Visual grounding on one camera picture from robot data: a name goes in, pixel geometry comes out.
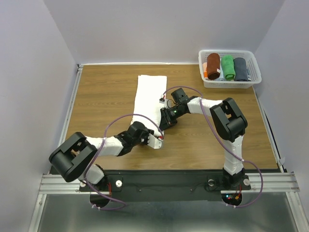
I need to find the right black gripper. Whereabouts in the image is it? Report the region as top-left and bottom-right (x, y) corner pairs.
(159, 105), (186, 131)

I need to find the white towel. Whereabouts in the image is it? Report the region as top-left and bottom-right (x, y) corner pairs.
(131, 75), (167, 136)

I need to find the dark blue towel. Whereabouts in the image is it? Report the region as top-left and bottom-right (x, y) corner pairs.
(234, 58), (249, 82)

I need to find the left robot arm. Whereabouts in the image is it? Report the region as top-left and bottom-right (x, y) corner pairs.
(49, 121), (155, 190)

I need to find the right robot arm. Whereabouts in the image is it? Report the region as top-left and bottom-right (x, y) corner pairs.
(159, 88), (248, 189)

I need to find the orange rolled towel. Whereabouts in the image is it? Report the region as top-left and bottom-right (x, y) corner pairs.
(202, 62), (208, 79)

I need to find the light blue rolled towel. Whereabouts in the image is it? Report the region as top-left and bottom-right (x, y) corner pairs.
(216, 71), (226, 81)

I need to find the brown rolled towel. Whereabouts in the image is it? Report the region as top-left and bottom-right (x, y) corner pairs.
(207, 53), (221, 80)

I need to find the green rolled towel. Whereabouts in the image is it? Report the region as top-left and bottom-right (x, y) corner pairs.
(221, 55), (236, 81)

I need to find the white plastic basket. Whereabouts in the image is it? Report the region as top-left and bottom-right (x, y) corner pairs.
(198, 49), (262, 89)

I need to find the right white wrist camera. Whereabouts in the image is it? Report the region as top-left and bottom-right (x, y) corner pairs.
(159, 95), (173, 108)

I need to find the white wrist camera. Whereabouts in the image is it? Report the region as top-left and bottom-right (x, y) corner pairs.
(159, 95), (173, 108)
(147, 134), (163, 149)

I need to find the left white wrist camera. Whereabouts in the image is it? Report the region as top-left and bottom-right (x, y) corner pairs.
(147, 134), (163, 149)

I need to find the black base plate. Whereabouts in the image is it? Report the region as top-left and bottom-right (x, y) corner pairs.
(94, 170), (251, 203)

